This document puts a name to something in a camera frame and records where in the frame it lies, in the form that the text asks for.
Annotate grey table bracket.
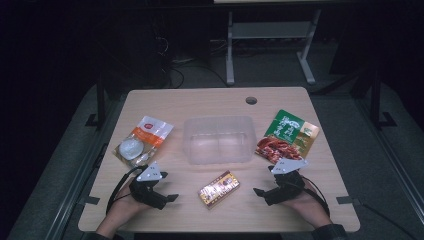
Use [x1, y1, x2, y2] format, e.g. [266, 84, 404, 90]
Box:
[78, 195, 101, 206]
[335, 196, 362, 206]

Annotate black floor cables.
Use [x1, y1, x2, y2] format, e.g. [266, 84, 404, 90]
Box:
[162, 58, 231, 90]

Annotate person's left hand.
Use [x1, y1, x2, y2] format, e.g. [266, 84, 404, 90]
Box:
[102, 181, 153, 231]

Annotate green and red food packet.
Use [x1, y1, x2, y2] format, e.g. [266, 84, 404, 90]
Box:
[254, 109, 320, 165]

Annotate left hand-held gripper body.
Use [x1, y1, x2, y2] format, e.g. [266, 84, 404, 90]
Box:
[129, 162, 169, 210]

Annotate thin black floor cable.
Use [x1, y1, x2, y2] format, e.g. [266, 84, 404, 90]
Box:
[359, 201, 419, 240]

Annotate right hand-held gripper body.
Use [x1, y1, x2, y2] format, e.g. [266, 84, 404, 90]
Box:
[263, 157, 309, 206]

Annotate orange and white bun packet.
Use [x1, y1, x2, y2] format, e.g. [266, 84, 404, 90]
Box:
[112, 115, 175, 169]

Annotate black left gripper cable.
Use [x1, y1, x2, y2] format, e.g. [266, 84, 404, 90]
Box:
[105, 165, 148, 215]

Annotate clear plastic container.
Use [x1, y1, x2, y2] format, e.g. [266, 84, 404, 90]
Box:
[182, 115, 258, 166]

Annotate black metal stand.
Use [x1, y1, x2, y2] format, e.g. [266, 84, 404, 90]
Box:
[84, 74, 108, 130]
[369, 69, 398, 130]

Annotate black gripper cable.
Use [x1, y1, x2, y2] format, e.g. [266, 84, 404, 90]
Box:
[105, 165, 148, 215]
[299, 175, 331, 218]

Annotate person's right hand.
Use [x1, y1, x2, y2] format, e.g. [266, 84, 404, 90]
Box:
[283, 188, 333, 230]

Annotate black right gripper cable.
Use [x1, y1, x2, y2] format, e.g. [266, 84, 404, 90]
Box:
[299, 175, 331, 218]

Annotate white metal table frame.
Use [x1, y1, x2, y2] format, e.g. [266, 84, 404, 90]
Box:
[225, 9, 322, 86]

